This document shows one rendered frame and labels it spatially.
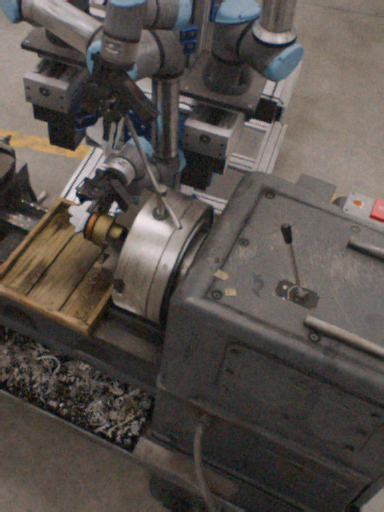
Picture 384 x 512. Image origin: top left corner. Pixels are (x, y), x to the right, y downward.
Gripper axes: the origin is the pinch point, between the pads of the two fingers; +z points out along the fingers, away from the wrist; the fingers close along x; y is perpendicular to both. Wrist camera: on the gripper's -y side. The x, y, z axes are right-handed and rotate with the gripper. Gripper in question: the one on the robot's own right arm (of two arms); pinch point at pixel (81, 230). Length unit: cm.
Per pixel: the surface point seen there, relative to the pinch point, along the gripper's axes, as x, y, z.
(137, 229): 13.8, -17.1, 3.1
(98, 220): 3.6, -3.6, -2.4
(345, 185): -108, -49, -173
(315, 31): -107, 12, -303
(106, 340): -21.9, -14.5, 12.7
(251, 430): -23, -57, 17
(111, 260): 3.5, -12.5, 6.6
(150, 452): -55, -34, 21
